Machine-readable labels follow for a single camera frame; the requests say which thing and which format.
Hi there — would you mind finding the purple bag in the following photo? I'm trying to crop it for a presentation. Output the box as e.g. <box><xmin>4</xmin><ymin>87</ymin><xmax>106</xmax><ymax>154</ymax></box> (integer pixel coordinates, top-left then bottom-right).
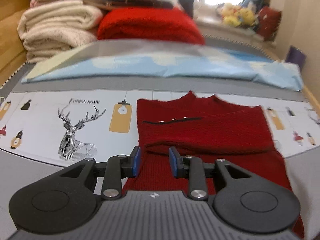
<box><xmin>286</xmin><ymin>45</ymin><xmax>307</xmax><ymax>68</ymax></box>

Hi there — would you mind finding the window sill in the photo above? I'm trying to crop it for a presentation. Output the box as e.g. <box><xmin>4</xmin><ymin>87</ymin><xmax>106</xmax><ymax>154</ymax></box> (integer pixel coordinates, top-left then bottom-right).
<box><xmin>197</xmin><ymin>20</ymin><xmax>278</xmax><ymax>47</ymax></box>

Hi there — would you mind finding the red cushion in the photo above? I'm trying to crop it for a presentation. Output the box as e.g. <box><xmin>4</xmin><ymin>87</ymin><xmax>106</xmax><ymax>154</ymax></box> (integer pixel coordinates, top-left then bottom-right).
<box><xmin>256</xmin><ymin>6</ymin><xmax>282</xmax><ymax>42</ymax></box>

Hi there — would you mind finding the light blue bed sheet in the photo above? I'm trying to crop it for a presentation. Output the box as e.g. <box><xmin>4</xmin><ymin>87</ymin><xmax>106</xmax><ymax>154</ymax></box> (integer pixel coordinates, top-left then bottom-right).
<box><xmin>21</xmin><ymin>41</ymin><xmax>304</xmax><ymax>92</ymax></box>

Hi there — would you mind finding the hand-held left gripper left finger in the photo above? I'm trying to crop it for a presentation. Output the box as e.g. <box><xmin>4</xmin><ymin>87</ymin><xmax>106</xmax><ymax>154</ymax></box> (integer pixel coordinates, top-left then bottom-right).
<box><xmin>59</xmin><ymin>146</ymin><xmax>142</xmax><ymax>201</ymax></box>

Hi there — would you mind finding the yellow duck plush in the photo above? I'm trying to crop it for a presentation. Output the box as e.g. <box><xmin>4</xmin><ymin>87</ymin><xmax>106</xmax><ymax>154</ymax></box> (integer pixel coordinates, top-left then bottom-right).
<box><xmin>217</xmin><ymin>2</ymin><xmax>242</xmax><ymax>27</ymax></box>

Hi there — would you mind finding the deer-print bed sheet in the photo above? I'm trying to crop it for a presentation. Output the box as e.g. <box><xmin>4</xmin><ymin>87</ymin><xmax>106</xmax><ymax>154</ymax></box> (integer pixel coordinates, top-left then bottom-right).
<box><xmin>0</xmin><ymin>89</ymin><xmax>320</xmax><ymax>167</ymax></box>

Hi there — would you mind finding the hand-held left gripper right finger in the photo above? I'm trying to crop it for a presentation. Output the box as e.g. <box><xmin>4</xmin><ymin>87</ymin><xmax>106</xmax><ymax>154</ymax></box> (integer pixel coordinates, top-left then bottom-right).
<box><xmin>168</xmin><ymin>147</ymin><xmax>251</xmax><ymax>201</ymax></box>

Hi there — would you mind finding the yellow monkey plush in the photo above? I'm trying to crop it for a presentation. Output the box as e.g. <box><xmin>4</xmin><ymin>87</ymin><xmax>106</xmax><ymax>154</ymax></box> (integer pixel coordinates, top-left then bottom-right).
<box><xmin>237</xmin><ymin>6</ymin><xmax>258</xmax><ymax>28</ymax></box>

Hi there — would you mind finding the red folded blanket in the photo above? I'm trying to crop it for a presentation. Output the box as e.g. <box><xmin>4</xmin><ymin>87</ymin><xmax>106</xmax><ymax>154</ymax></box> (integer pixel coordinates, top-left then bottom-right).
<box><xmin>97</xmin><ymin>7</ymin><xmax>206</xmax><ymax>46</ymax></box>

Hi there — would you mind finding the cream folded blanket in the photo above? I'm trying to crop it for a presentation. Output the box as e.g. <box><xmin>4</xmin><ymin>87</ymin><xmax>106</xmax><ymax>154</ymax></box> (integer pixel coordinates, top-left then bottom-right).
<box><xmin>17</xmin><ymin>0</ymin><xmax>104</xmax><ymax>63</ymax></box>

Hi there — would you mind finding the dark red knit sweater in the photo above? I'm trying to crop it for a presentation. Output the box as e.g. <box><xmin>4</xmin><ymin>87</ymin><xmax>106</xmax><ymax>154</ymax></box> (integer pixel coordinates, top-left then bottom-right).
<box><xmin>121</xmin><ymin>91</ymin><xmax>306</xmax><ymax>239</ymax></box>

